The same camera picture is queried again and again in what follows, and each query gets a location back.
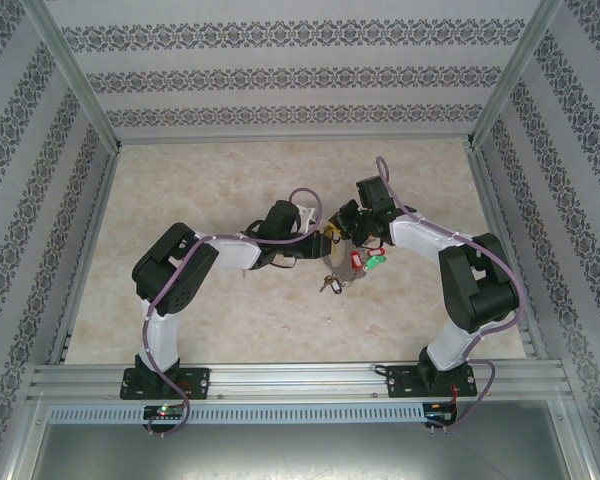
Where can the key with green tag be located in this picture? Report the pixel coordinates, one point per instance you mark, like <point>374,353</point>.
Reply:
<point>375,263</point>

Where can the key with black tag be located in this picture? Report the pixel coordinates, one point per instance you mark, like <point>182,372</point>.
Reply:
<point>337,288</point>

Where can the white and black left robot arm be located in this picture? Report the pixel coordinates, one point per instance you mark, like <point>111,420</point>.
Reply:
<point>162,340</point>

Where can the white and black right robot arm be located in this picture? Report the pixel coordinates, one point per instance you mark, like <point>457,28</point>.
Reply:
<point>472,295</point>

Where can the grey metal front tray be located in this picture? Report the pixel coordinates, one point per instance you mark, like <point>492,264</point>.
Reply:
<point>300,450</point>

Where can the small circuit board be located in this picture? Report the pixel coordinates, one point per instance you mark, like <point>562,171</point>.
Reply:
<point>440,417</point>
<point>162,411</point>

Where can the aluminium table back rail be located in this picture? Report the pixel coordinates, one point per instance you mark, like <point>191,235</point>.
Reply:
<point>295,141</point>

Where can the aluminium table side rail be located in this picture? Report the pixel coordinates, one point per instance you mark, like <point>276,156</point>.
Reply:
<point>490,200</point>

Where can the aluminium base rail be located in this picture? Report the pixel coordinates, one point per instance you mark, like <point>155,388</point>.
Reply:
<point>300,380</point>

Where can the aluminium frame post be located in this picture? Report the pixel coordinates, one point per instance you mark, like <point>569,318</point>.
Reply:
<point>514,75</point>
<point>76,75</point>

